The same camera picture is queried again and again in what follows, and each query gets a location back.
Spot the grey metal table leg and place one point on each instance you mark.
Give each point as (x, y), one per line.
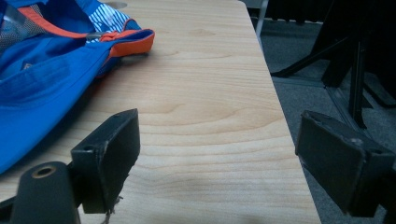
(261, 21)

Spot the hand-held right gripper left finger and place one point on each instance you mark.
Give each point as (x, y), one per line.
(107, 158)

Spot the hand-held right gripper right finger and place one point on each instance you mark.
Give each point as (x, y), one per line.
(336, 161)

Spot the black metal stand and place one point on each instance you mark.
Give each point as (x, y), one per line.
(348, 62)

